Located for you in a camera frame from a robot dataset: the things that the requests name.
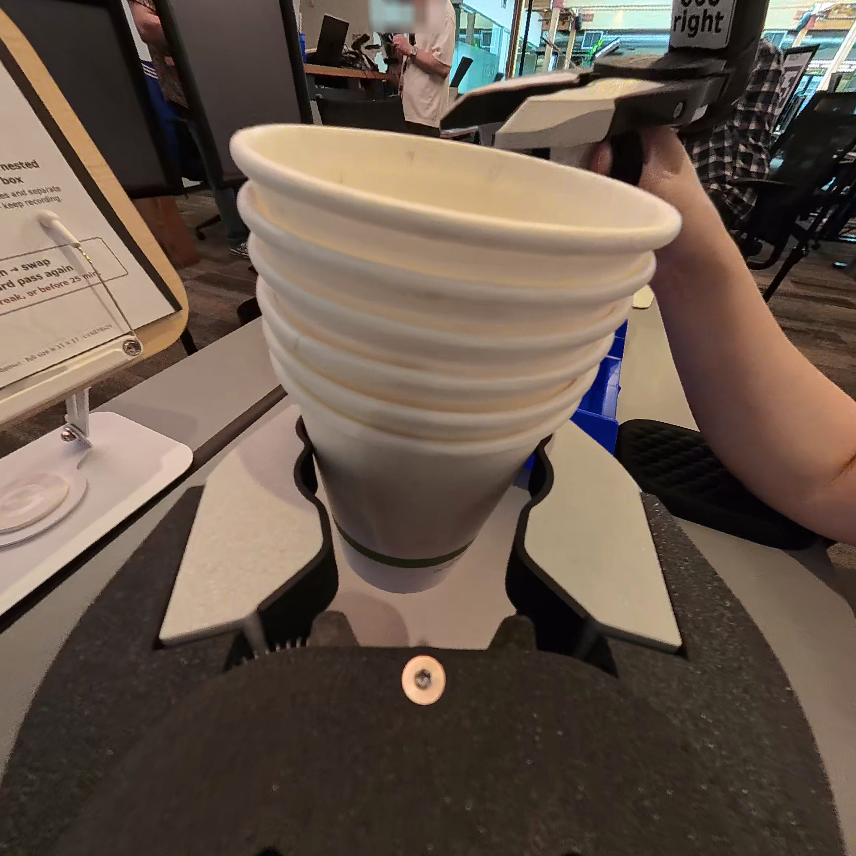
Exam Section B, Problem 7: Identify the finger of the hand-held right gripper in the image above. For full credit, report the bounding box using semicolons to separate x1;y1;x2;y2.
493;77;730;152
439;67;605;135

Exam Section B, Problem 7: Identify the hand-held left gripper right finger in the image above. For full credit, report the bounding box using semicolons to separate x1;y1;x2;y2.
509;418;686;656

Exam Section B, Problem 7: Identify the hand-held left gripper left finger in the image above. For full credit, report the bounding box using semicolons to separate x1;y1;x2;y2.
158;412;338;656

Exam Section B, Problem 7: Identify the blue plastic bin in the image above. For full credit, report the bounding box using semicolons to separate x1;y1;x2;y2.
572;319;630;456

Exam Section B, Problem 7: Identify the stack of nested white cups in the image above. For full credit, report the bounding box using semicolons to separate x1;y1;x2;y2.
229;123;684;593

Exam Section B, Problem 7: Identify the person's right forearm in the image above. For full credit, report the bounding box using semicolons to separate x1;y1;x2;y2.
649;201;856;545

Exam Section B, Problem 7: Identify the person's right hand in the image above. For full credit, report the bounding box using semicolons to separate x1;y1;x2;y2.
586;123;734;275

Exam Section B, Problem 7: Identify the black textured pad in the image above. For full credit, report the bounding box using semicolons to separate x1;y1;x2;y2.
616;419;819;551

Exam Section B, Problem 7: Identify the white board stand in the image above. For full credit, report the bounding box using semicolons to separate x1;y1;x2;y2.
0;388;195;619

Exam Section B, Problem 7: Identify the black framed panel on stand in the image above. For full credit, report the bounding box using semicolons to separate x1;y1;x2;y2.
0;0;181;202
154;0;318;135

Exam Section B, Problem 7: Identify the wooden instruction board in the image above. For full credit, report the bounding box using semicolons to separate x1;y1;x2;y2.
0;11;189;426

